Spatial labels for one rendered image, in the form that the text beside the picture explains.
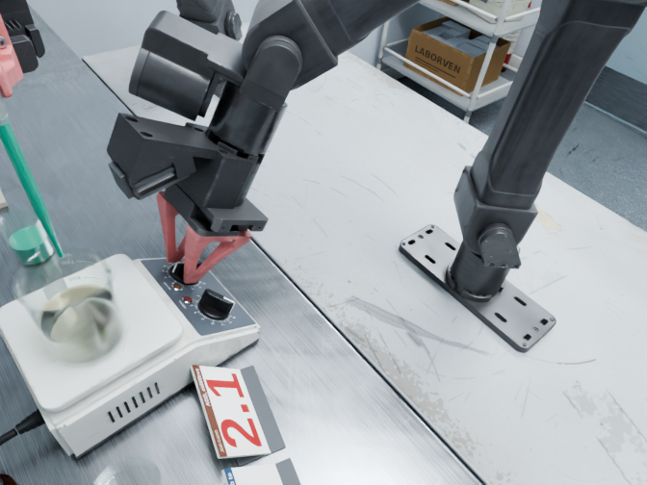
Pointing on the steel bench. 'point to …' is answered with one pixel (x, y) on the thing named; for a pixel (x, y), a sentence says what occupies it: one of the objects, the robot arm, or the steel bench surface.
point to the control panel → (159, 269)
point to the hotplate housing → (137, 384)
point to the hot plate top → (50, 392)
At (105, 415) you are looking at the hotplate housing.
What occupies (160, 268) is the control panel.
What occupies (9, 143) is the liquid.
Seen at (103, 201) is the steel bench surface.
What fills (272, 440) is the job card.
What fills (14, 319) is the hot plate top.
